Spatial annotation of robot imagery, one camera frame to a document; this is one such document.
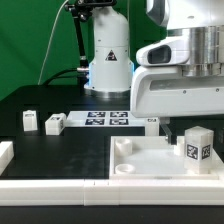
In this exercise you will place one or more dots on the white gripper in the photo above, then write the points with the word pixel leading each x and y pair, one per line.
pixel 164 92

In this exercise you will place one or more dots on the white square tabletop part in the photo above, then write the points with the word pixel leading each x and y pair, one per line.
pixel 142 157

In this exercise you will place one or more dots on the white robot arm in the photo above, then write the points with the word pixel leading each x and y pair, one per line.
pixel 194 43

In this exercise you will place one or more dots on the white U-shaped fence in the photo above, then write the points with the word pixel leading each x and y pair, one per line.
pixel 112 191

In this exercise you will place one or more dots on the white marker base plate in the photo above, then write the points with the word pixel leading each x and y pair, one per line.
pixel 103 119

